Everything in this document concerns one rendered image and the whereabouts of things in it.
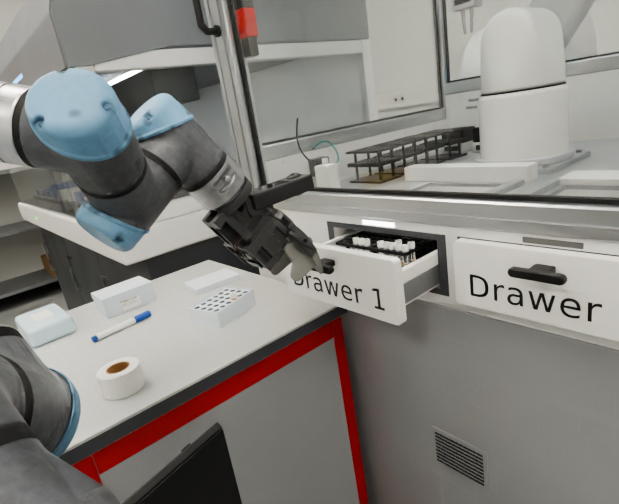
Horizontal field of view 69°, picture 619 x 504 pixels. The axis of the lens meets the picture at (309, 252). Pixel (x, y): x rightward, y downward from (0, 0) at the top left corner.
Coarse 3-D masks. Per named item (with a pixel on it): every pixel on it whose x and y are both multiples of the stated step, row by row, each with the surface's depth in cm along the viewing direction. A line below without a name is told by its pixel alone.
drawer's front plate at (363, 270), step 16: (320, 256) 81; (336, 256) 77; (352, 256) 74; (368, 256) 71; (384, 256) 70; (288, 272) 90; (336, 272) 78; (352, 272) 75; (368, 272) 72; (384, 272) 70; (400, 272) 69; (288, 288) 92; (304, 288) 88; (352, 288) 77; (368, 288) 73; (384, 288) 71; (400, 288) 69; (336, 304) 81; (352, 304) 78; (368, 304) 75; (384, 304) 72; (400, 304) 70; (384, 320) 73; (400, 320) 70
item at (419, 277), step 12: (336, 240) 95; (432, 252) 78; (408, 264) 75; (420, 264) 75; (432, 264) 77; (408, 276) 73; (420, 276) 75; (432, 276) 77; (408, 288) 73; (420, 288) 76; (432, 288) 78; (408, 300) 74
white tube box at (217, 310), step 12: (228, 288) 106; (240, 288) 104; (204, 300) 101; (216, 300) 100; (228, 300) 99; (240, 300) 99; (252, 300) 102; (192, 312) 97; (204, 312) 94; (216, 312) 93; (228, 312) 96; (240, 312) 99; (204, 324) 96; (216, 324) 94
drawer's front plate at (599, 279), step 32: (480, 256) 69; (512, 256) 65; (544, 256) 62; (576, 256) 59; (608, 256) 57; (480, 288) 71; (544, 288) 63; (576, 288) 60; (608, 288) 57; (544, 320) 65; (576, 320) 61; (608, 320) 58
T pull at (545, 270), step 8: (536, 264) 62; (512, 272) 62; (520, 272) 61; (528, 272) 60; (536, 272) 60; (544, 272) 59; (552, 272) 59; (536, 280) 60; (544, 280) 59; (552, 280) 58; (560, 280) 57
